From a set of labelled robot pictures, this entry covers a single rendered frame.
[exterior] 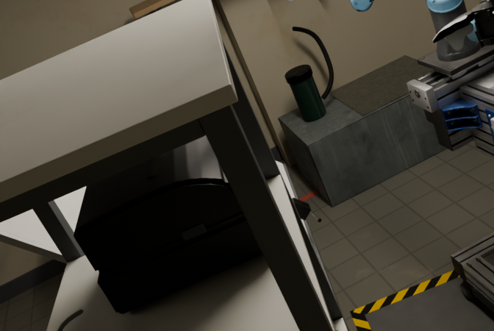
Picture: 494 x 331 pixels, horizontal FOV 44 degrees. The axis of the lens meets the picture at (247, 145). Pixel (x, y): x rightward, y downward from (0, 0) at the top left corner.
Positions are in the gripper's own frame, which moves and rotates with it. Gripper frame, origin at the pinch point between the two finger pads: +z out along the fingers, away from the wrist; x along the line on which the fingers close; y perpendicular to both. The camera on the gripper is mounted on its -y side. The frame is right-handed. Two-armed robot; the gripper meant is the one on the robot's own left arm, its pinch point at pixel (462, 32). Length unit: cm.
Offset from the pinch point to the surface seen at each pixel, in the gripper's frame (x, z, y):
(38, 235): 68, 75, 0
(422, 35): 235, -266, 88
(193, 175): 10, 61, -7
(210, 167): 11, 57, -6
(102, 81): 3, 68, -28
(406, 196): 173, -126, 136
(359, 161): 199, -127, 112
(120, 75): 0, 67, -27
